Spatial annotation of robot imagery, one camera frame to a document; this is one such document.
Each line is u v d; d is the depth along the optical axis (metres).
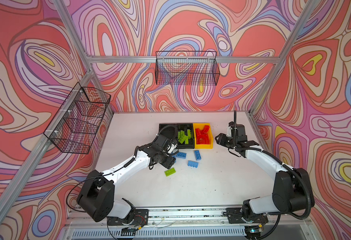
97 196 0.41
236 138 0.68
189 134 1.03
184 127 1.09
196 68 0.96
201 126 1.02
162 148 0.66
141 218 0.72
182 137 1.01
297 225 0.72
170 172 0.88
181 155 0.96
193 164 0.91
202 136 1.02
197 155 0.94
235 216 0.73
